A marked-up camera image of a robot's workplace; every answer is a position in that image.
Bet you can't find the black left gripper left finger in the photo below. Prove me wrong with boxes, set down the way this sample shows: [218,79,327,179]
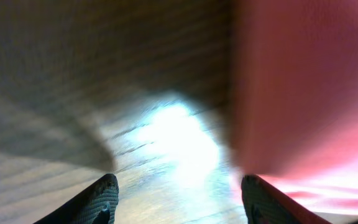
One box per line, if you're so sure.
[35,174,119,224]

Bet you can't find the red printed t-shirt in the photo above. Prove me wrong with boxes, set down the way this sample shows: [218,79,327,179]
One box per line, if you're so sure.
[232,0,358,215]

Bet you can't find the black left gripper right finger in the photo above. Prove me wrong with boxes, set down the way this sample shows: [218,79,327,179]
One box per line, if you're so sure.
[241,175,329,224]

